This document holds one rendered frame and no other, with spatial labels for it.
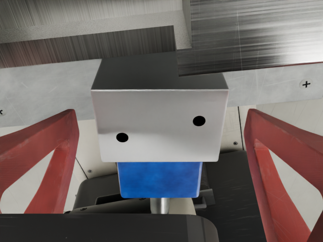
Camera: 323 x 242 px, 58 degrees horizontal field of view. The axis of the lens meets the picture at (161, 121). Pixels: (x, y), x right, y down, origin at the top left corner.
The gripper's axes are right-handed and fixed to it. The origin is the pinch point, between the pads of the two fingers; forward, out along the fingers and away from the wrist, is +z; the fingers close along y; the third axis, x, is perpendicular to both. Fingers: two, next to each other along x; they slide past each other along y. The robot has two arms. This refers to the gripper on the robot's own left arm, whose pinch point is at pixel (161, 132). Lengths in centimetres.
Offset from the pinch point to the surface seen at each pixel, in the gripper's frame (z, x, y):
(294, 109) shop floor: 85, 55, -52
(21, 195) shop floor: 84, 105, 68
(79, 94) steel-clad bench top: 4.7, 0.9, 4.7
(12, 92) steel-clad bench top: 4.6, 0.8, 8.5
